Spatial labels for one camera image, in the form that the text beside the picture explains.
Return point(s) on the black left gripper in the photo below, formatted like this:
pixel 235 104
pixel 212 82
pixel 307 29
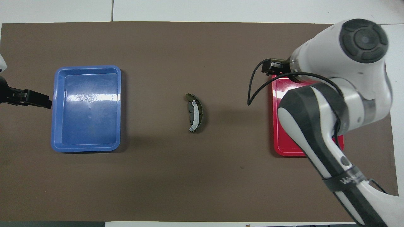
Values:
pixel 8 94

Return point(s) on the dark brake pad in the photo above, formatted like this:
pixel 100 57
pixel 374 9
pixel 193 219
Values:
pixel 190 112

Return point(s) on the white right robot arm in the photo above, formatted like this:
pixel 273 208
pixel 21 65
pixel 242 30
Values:
pixel 353 78

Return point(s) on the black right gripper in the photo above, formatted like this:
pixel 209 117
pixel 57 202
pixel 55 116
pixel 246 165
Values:
pixel 277 67

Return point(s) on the red plastic tray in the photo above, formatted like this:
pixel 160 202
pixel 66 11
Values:
pixel 285 148

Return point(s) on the blue plastic tray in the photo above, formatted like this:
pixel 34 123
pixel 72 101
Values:
pixel 85 126

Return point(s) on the curved brake shoe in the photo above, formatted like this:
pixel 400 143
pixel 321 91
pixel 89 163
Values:
pixel 196 113

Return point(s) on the brown table mat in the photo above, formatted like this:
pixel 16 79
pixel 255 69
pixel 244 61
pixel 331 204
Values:
pixel 157 176

